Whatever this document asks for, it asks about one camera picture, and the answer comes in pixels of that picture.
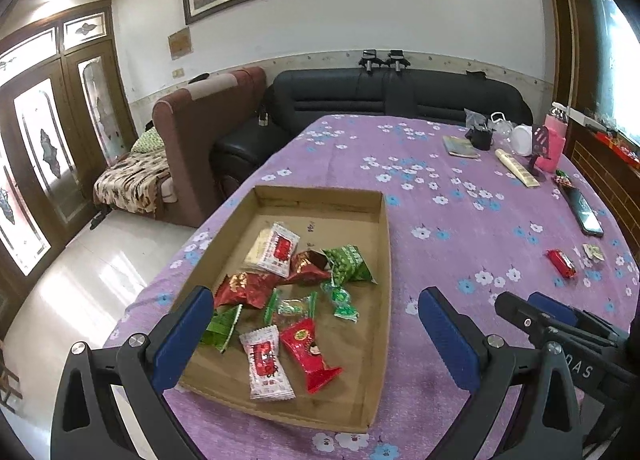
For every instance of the wooden stool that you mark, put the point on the wooden stool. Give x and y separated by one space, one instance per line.
10 385

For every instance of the dark slipper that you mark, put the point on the dark slipper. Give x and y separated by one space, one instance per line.
96 221

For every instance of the glass teapot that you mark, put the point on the glass teapot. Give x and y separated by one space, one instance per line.
501 124

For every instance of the bright window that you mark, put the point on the bright window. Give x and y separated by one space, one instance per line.
620 65

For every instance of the cream wafer packet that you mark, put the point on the cream wafer packet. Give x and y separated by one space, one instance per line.
254 252

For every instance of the clear green-ended candy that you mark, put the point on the clear green-ended candy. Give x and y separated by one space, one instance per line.
292 307

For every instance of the red cartoon-print snack packet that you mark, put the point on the red cartoon-print snack packet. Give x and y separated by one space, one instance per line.
310 355

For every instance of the cardboard tray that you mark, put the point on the cardboard tray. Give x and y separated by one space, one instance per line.
360 340

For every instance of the green patterned pillow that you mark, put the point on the green patterned pillow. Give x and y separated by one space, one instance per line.
150 140

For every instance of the wooden sideboard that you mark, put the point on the wooden sideboard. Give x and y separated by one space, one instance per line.
605 175

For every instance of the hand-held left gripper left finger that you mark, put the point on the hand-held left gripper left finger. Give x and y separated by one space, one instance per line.
182 335

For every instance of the brown armchair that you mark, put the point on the brown armchair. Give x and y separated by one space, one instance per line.
200 140

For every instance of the wooden glass-panel door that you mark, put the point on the wooden glass-panel door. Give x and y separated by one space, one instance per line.
50 140

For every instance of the white red-label snack packet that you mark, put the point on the white red-label snack packet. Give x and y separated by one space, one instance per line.
277 250
265 362

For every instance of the black leather sofa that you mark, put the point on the black leather sofa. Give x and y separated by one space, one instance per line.
350 90

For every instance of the dark red gold-print candy packet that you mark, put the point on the dark red gold-print candy packet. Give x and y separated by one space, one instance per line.
247 290

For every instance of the clear plastic bag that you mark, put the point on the clear plastic bag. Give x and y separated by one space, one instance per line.
474 118

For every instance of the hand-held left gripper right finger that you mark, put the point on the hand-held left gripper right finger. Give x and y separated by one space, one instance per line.
450 335

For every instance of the wooden wall plaque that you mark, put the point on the wooden wall plaque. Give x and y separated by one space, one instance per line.
180 43

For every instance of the white cup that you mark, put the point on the white cup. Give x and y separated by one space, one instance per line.
521 140

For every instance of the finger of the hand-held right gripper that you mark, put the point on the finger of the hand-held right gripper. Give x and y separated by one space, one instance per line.
520 312
555 305

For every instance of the brown patterned blanket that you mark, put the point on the brown patterned blanket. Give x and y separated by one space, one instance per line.
130 185

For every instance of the small red snack packet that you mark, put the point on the small red snack packet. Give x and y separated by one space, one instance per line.
561 262

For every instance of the long yellow box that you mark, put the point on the long yellow box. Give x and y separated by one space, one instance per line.
515 168

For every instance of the small yellow-green packet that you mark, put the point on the small yellow-green packet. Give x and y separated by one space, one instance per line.
594 251

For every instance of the small red-green packet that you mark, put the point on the small red-green packet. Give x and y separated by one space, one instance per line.
562 179

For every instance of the green booklet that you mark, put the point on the green booklet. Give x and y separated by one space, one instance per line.
460 146

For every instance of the brown-red foil candy packet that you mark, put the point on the brown-red foil candy packet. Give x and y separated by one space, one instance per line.
307 267

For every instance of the dark red phone stand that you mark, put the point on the dark red phone stand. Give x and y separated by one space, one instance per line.
539 148

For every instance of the red box on sideboard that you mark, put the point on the red box on sideboard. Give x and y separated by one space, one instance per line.
615 141

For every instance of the large green snack packet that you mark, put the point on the large green snack packet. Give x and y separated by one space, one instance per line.
350 265

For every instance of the black smartphone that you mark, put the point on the black smartphone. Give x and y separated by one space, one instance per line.
582 212

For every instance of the black cup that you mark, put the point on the black cup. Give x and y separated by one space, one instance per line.
482 139

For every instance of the pink water bottle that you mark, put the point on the pink water bottle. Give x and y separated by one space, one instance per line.
556 145

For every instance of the black device on sofa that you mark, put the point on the black device on sofa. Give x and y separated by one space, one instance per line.
397 60
369 62

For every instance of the white charger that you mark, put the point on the white charger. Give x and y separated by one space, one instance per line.
262 118

